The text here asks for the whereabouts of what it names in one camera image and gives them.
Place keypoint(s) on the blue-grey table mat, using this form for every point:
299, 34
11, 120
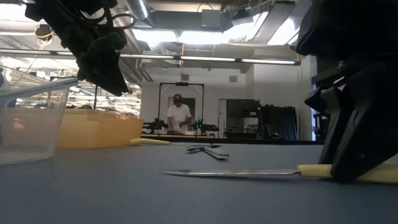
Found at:
124, 202

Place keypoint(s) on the round silver duct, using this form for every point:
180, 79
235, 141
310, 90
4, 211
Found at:
138, 7

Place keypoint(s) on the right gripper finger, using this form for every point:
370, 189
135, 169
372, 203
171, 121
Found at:
320, 101
367, 124

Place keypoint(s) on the dark storage shelf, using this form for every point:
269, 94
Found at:
242, 112

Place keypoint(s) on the long ceiling light bar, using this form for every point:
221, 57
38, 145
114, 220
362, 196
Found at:
205, 58

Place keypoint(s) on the other station robot arm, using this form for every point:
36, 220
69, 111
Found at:
155, 126
206, 127

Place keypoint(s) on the person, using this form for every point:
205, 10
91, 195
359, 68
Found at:
178, 116

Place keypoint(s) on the black aluminium table frame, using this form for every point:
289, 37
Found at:
280, 141

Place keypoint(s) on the wall vent grille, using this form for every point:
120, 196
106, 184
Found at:
233, 78

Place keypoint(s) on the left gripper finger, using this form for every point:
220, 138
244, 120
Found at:
105, 79

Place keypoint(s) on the orange translucent plastic bin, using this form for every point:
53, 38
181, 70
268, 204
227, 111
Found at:
99, 130

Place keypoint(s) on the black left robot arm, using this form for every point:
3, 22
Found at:
62, 9

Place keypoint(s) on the black gantry frame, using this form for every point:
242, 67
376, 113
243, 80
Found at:
95, 102
182, 83

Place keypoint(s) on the grey ceiling box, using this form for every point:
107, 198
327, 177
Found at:
211, 18

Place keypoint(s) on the clear plastic bin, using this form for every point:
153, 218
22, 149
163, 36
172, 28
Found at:
18, 155

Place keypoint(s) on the black curtain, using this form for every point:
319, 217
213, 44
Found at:
278, 121

